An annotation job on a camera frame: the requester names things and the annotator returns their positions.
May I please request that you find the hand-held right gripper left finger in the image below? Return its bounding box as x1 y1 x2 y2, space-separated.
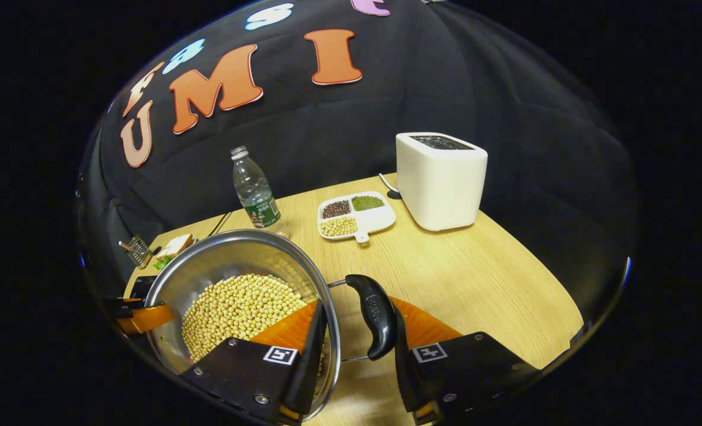
178 299 329 425

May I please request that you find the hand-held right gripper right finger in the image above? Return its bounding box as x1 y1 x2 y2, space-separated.
389 296 542 425

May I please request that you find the black induction cooktop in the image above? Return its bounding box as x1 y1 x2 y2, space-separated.
127 275 157 299

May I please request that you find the steel pot with black handles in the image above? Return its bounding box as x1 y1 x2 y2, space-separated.
144 229 399 422

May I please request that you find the pile of soybeans in pot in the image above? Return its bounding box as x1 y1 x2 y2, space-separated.
181 273 309 362

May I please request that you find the sandwich with lettuce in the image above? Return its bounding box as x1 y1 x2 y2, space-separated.
154 233 196 270

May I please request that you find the small heap of yellow soybeans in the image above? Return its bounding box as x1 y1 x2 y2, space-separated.
320 217 357 237

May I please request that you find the white divided dish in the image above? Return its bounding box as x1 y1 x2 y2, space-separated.
317 191 397 244

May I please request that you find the clear plastic water bottle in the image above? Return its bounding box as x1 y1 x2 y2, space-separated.
230 146 282 230

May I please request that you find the white toaster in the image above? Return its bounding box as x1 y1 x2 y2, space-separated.
396 132 489 232

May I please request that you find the black backdrop cloth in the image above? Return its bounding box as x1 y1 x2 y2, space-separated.
76 0 638 356

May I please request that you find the metal wire utensil holder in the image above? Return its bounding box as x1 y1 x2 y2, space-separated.
127 235 154 270

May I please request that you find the black power cable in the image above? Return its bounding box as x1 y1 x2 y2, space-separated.
208 211 234 237

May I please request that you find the white power cord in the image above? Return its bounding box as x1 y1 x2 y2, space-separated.
379 173 402 200

